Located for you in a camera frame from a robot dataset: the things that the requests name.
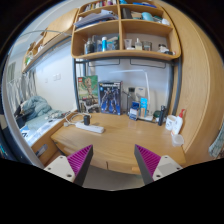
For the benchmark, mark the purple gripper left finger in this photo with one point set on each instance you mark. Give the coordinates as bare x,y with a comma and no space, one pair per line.
79,162

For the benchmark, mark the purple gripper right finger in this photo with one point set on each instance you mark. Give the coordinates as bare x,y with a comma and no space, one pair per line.
147,162

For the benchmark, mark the black charger plug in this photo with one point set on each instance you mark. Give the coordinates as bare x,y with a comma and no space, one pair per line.
87,120

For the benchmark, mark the white power strip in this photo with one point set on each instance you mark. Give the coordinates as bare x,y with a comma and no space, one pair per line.
91,128

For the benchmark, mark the clear plastic cup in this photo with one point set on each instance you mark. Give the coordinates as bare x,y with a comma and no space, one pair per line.
177,140

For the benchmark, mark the wooden desk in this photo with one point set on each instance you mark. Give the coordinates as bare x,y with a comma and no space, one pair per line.
114,148

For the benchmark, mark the white desk lamp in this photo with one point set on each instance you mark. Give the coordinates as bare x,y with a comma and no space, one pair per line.
148,116

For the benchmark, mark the white mug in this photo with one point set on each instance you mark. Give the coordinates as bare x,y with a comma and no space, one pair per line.
170,120

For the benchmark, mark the black tall bottle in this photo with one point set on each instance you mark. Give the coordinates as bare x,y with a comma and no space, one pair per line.
161,116

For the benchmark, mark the white pump lotion bottle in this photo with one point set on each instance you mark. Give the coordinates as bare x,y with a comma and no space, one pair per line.
178,123

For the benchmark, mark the small blue box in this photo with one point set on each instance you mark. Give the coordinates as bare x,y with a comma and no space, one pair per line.
134,111

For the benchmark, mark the bed with light mattress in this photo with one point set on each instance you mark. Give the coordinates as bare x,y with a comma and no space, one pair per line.
33,129

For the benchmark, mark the orange blue carton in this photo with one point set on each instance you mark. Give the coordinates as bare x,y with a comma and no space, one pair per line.
143,107

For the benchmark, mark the teal blanket on bed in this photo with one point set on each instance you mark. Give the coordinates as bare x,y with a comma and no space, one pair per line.
35,106

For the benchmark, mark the blue robot model box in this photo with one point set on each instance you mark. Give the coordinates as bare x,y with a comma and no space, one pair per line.
110,96

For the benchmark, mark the green Groot toy box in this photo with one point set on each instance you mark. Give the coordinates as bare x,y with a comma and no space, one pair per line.
88,94

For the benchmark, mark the blue white spray bottle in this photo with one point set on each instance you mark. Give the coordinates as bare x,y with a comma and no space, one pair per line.
104,43

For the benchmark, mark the teal roll on shelf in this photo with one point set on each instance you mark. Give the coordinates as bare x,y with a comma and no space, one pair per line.
147,16

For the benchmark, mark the stack of papers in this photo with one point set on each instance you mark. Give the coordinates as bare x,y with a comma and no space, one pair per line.
96,17

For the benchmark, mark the wooden wall shelf unit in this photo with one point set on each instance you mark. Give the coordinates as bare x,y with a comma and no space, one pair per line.
128,35

